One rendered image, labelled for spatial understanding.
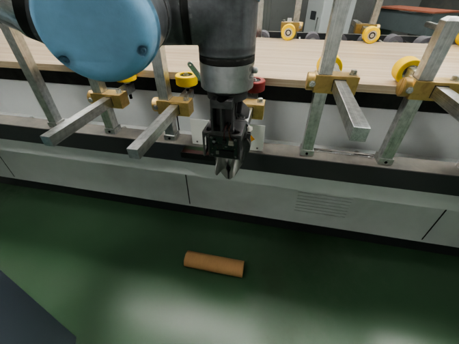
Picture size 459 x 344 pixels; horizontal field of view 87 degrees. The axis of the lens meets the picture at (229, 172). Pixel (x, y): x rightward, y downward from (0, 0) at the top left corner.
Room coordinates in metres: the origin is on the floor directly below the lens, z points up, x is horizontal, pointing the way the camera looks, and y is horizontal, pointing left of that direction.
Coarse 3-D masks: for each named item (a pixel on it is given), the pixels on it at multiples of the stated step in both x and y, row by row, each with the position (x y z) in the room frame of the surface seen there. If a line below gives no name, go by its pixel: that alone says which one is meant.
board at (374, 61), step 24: (0, 48) 1.36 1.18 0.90; (168, 48) 1.36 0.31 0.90; (192, 48) 1.36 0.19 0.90; (264, 48) 1.36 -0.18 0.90; (288, 48) 1.36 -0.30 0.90; (312, 48) 1.36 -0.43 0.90; (360, 48) 1.36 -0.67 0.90; (384, 48) 1.36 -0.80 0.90; (408, 48) 1.36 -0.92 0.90; (456, 48) 1.36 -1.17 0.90; (144, 72) 0.98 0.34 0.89; (264, 72) 0.95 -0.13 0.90; (288, 72) 0.95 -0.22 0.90; (360, 72) 0.95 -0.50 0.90; (384, 72) 0.95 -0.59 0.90; (456, 72) 0.95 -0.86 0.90
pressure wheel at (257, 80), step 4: (256, 76) 0.88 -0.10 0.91; (256, 80) 0.84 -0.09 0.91; (260, 80) 0.85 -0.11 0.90; (264, 80) 0.84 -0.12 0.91; (256, 84) 0.81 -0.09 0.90; (260, 84) 0.81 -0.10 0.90; (264, 84) 0.83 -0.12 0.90; (252, 88) 0.81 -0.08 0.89; (256, 88) 0.81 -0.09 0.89; (260, 88) 0.81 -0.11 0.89; (264, 88) 0.84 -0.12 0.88; (248, 92) 0.81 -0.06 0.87; (252, 92) 0.81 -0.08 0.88; (256, 92) 0.81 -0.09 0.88; (260, 92) 0.82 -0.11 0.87
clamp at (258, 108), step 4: (244, 100) 0.75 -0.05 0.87; (248, 100) 0.75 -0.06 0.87; (252, 100) 0.75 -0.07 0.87; (256, 100) 0.75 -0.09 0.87; (264, 100) 0.75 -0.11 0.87; (248, 104) 0.72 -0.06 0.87; (252, 104) 0.72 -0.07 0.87; (256, 104) 0.72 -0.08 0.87; (260, 104) 0.72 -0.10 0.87; (264, 104) 0.74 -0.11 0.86; (256, 108) 0.72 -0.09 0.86; (260, 108) 0.71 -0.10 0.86; (252, 112) 0.72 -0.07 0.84; (256, 112) 0.72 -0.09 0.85; (260, 112) 0.71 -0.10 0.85; (252, 116) 0.72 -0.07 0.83; (256, 116) 0.72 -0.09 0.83; (260, 116) 0.71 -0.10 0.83
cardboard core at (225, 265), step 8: (192, 256) 0.69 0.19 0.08; (200, 256) 0.69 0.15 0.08; (208, 256) 0.69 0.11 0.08; (216, 256) 0.69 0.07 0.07; (184, 264) 0.66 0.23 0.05; (192, 264) 0.65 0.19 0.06; (200, 264) 0.65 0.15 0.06; (208, 264) 0.65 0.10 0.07; (216, 264) 0.64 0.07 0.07; (224, 264) 0.64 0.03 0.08; (232, 264) 0.64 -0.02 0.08; (240, 264) 0.64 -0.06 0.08; (216, 272) 0.63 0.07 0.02; (224, 272) 0.62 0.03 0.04; (232, 272) 0.61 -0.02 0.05; (240, 272) 0.61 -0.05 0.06
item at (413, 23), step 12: (384, 12) 6.28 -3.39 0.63; (396, 12) 5.99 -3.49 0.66; (408, 12) 5.73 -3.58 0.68; (432, 12) 5.21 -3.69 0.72; (444, 12) 5.24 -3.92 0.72; (456, 12) 5.35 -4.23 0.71; (384, 24) 6.18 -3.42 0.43; (396, 24) 5.90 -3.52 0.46; (408, 24) 5.63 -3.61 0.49; (420, 24) 5.41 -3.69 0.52
